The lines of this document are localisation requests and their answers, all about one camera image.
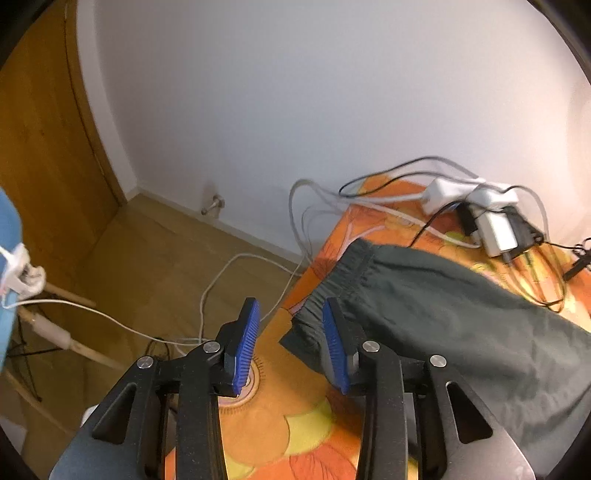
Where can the light blue cloth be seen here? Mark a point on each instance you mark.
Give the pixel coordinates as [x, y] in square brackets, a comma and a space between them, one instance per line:
[8, 258]

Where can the white power strip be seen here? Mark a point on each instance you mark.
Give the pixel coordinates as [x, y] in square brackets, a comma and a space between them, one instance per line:
[443, 189]

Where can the dark green pants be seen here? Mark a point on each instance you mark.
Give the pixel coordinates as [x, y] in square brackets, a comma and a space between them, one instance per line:
[461, 314]

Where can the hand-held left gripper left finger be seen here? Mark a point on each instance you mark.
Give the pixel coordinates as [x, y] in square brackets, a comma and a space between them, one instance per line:
[244, 341]

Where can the metal door stopper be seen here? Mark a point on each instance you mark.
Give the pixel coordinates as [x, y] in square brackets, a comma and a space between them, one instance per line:
[213, 204]

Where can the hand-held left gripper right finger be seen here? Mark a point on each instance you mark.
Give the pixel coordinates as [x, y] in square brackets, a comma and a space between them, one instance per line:
[333, 350]

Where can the small black tripod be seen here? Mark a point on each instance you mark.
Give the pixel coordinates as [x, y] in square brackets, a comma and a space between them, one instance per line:
[579, 263]

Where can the black charger adapter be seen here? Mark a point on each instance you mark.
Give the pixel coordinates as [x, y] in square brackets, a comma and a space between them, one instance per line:
[524, 233]

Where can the white clip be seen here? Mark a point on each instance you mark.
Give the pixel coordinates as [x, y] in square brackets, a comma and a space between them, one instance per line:
[25, 274]

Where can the wooden door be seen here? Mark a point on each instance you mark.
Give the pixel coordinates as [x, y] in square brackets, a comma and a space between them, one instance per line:
[37, 138]

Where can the orange floral bed sheet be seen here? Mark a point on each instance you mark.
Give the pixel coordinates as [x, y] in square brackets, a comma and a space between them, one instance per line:
[286, 415]

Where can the white charger adapter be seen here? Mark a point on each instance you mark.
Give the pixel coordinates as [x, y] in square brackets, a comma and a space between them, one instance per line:
[496, 233]

